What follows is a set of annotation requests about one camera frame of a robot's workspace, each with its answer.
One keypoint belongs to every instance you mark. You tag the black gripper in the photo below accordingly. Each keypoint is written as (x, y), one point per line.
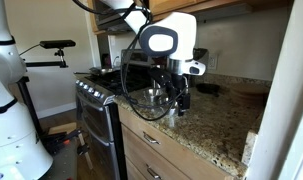
(175, 86)

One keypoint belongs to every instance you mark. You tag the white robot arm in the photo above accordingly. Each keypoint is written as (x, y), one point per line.
(172, 37)

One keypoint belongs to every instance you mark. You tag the steel bowl on counter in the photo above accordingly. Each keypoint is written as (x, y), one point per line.
(154, 98)

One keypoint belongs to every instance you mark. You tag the light wooden drawer cabinet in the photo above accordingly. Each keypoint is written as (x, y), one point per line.
(170, 160)

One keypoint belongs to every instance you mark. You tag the stack of wooden plates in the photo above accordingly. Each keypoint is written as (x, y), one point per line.
(249, 94)

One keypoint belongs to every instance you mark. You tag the stainless steel gas stove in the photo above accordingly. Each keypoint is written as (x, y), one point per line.
(97, 109)

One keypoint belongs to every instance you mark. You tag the frying pan on stove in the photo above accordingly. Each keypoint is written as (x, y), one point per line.
(100, 71)

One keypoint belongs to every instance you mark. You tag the top drawer handle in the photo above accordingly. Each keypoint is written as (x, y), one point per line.
(150, 139)

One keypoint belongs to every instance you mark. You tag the drawer handle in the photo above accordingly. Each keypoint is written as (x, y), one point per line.
(153, 173)
(150, 139)

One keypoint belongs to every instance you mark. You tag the white wall outlet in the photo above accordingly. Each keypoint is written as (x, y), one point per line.
(212, 61)

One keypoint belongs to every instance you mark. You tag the middle drawer handle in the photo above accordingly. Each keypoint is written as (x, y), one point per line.
(153, 173)

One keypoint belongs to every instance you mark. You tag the black camera on stand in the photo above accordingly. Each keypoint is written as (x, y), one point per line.
(51, 44)

